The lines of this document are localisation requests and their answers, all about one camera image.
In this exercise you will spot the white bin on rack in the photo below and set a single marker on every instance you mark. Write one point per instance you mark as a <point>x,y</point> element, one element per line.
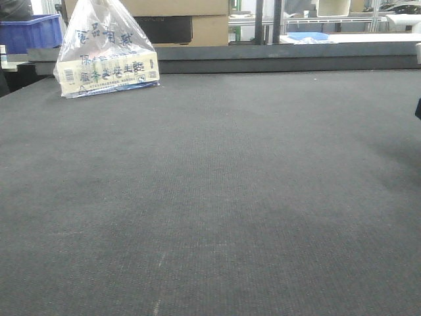
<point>335,8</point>

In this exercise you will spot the cream box inside bag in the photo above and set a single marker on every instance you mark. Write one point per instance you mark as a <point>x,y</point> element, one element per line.
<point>88,76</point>

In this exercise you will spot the large cardboard box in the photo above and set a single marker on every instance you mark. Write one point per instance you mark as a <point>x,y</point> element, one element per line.
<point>164,23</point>

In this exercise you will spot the clear printed plastic bag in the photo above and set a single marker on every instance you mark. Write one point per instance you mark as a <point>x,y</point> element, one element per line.
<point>140,44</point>

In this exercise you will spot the blue tray far right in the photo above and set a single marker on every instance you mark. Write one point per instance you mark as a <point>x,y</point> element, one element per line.
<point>316,36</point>

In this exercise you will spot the blue crate far left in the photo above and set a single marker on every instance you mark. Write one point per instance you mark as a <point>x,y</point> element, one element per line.
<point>41,32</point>

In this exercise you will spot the black vertical post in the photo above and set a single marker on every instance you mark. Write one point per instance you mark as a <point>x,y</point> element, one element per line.
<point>258,37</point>

